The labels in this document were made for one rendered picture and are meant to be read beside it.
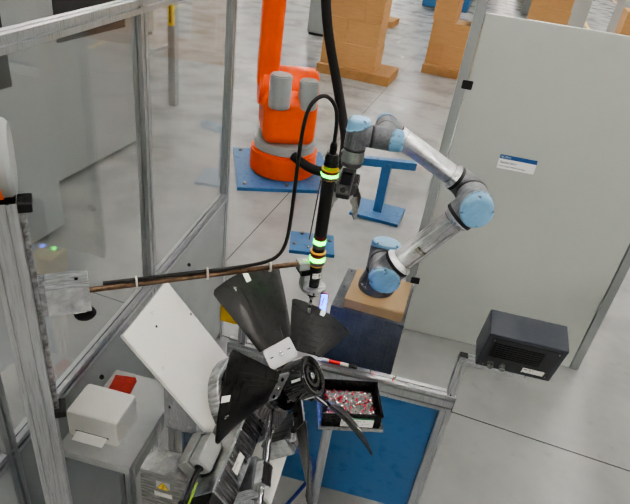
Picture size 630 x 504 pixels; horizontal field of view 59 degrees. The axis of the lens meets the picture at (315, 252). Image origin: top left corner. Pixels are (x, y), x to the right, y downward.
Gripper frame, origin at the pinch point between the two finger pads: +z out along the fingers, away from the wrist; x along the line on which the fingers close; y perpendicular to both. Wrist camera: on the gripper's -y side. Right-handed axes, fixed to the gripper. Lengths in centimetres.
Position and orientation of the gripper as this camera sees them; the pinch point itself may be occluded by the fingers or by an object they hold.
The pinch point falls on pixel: (341, 215)
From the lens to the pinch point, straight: 201.0
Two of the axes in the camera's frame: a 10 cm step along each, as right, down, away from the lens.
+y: 2.2, -4.9, 8.4
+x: -9.7, -2.3, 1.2
